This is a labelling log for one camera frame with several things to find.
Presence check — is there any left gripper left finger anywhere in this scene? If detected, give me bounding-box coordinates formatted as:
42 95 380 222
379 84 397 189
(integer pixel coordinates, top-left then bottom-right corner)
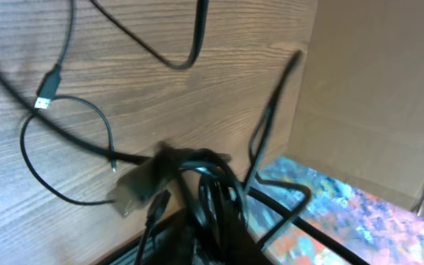
138 209 196 265

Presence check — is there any cardboard wall panel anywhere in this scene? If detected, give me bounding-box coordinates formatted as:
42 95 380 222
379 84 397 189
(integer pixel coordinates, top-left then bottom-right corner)
287 0 424 217

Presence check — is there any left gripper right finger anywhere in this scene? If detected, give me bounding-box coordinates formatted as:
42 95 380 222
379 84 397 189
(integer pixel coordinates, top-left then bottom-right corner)
219 202 272 265

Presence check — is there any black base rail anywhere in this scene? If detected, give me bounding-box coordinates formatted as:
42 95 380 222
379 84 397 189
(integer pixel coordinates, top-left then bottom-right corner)
93 213 191 265

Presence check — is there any thick black usb-c cable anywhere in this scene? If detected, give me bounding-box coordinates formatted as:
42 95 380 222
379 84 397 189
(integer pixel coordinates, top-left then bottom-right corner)
0 0 250 251

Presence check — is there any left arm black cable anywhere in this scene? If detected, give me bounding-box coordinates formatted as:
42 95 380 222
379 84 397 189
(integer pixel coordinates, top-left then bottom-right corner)
241 49 371 265

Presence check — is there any thin black usb cable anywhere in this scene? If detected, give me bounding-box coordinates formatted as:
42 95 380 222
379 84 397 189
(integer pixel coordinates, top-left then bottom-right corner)
19 0 172 265

